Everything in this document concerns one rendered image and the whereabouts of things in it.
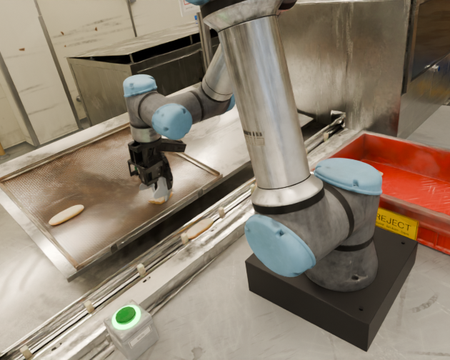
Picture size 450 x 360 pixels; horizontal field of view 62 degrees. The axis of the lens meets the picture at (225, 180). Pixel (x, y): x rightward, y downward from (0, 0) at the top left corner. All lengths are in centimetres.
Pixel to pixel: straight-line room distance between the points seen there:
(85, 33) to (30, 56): 83
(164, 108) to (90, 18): 414
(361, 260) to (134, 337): 45
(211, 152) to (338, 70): 54
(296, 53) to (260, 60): 99
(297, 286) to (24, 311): 65
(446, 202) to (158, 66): 220
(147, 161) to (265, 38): 54
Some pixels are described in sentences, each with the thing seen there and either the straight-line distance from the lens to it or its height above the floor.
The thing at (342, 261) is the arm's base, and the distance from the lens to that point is 73.
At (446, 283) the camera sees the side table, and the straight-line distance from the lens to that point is 94.
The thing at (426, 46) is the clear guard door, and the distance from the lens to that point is 150.
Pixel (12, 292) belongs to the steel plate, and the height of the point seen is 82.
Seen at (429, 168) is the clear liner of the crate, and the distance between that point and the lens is 126.
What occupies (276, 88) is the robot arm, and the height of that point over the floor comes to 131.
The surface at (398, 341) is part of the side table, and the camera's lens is 82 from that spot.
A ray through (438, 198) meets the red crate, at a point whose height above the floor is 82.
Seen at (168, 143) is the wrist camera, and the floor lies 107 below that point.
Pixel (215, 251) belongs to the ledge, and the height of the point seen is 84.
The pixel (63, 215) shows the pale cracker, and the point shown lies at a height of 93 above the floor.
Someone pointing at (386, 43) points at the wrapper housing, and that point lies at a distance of 134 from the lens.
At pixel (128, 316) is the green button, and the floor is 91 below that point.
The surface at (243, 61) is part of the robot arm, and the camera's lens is 53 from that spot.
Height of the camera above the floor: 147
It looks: 30 degrees down
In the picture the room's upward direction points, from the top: 9 degrees counter-clockwise
